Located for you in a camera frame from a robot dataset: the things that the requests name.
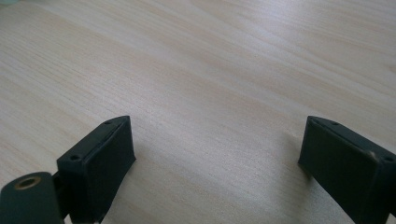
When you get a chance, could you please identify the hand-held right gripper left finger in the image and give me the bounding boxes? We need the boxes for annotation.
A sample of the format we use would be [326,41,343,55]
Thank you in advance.
[56,115,137,224]

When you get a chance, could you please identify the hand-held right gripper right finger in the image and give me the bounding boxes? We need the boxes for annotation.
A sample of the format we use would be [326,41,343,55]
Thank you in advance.
[297,115,396,224]

